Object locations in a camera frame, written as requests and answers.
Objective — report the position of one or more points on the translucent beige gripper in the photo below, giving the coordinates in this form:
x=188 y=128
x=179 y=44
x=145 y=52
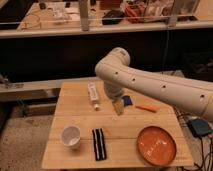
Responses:
x=118 y=106

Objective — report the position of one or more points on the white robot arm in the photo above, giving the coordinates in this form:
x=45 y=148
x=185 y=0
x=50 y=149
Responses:
x=191 y=95

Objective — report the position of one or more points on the blue cloth piece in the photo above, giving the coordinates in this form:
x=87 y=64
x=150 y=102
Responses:
x=127 y=100

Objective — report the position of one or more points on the white tube with cap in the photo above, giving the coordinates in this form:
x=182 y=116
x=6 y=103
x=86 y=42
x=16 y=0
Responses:
x=93 y=96

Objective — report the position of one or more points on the orange carrot toy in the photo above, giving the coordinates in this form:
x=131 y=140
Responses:
x=147 y=108

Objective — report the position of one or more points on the black white striped cloth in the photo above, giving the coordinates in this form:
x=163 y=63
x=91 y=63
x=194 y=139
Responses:
x=99 y=144

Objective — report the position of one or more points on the orange round plate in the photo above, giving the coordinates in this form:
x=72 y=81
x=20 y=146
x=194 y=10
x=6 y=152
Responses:
x=156 y=146

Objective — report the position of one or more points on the white paper cup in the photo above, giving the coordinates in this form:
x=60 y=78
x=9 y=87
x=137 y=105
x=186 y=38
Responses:
x=70 y=137

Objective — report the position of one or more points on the dark power box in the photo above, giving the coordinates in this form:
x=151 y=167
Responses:
x=199 y=127

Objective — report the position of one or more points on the black bag on shelf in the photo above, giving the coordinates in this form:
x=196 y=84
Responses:
x=112 y=17

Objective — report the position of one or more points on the red object on shelf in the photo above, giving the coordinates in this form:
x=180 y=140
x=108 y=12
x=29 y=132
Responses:
x=135 y=13

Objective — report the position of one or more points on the metal post right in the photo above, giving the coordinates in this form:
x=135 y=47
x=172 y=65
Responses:
x=172 y=19

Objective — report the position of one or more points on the metal post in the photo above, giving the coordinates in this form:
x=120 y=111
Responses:
x=83 y=9
x=172 y=19

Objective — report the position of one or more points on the metal post left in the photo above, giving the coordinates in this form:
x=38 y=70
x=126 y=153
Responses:
x=83 y=9

